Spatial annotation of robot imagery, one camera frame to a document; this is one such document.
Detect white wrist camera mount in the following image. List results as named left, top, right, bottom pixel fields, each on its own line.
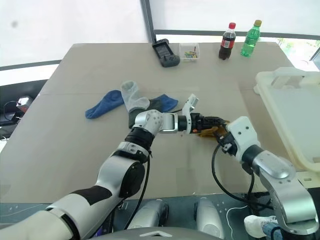
left=225, top=115, right=261, bottom=164
left=181, top=93, right=201, bottom=135

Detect cola bottle with red cap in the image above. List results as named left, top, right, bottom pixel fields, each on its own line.
left=218, top=22, right=237, bottom=61

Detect grey window frame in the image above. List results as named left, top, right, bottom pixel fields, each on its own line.
left=139, top=0, right=320, bottom=44

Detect clear plastic box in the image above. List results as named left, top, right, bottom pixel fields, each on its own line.
left=178, top=42, right=201, bottom=62

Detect green bottle with yellow cap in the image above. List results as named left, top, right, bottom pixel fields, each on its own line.
left=240, top=19, right=263, bottom=58

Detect white sneaker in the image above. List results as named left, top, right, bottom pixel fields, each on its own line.
left=243, top=214, right=279, bottom=238

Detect silver rounded shell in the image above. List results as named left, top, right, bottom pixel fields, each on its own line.
left=126, top=198, right=170, bottom=230
left=194, top=197, right=225, bottom=240

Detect blue sock with dark band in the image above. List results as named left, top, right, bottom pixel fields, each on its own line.
left=127, top=93, right=179, bottom=129

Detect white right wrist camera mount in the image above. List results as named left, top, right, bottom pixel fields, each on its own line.
left=225, top=115, right=261, bottom=164

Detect light grey sock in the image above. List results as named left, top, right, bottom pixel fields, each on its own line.
left=120, top=80, right=151, bottom=114

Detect dark grey rounded housing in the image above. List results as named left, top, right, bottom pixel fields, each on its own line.
left=87, top=225, right=209, bottom=240

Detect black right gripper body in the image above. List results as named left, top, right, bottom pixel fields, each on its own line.
left=213, top=131, right=239, bottom=157

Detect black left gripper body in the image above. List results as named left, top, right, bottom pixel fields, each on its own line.
left=190, top=112, right=211, bottom=135

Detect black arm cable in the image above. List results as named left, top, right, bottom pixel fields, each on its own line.
left=123, top=147, right=154, bottom=230
left=211, top=144, right=274, bottom=211

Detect white cable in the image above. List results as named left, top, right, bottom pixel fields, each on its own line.
left=225, top=205, right=251, bottom=240

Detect colourful small pieces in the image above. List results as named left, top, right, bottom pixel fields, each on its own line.
left=183, top=45, right=198, bottom=60

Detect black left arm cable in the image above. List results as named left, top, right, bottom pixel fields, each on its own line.
left=123, top=147, right=154, bottom=230

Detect dark grey handheld controller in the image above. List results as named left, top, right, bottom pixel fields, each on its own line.
left=151, top=38, right=181, bottom=68

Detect red and black device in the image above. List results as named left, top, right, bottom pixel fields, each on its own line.
left=15, top=95, right=35, bottom=114

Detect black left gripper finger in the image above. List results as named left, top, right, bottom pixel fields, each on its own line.
left=208, top=115, right=229, bottom=124
left=208, top=121, right=226, bottom=130

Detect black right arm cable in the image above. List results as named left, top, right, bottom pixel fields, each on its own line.
left=211, top=144, right=274, bottom=211

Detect plain blue sock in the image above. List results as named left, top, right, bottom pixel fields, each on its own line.
left=84, top=89, right=125, bottom=120

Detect yellow knitted sock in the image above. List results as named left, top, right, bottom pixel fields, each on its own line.
left=196, top=120, right=231, bottom=140

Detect white plastic bin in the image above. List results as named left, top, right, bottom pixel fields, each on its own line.
left=253, top=66, right=320, bottom=174

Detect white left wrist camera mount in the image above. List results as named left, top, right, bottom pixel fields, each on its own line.
left=181, top=93, right=201, bottom=135

